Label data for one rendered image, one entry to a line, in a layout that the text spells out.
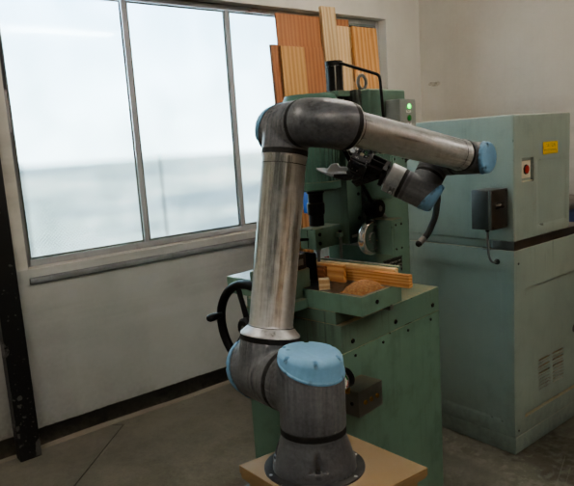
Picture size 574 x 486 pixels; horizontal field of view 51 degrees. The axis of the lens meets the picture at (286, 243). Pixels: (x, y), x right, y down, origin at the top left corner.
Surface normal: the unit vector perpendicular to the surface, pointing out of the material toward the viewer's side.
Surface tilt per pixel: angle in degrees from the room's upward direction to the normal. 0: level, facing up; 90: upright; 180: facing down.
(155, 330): 90
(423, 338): 90
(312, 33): 87
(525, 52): 90
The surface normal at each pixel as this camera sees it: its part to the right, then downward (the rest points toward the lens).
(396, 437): 0.72, 0.07
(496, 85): -0.78, 0.15
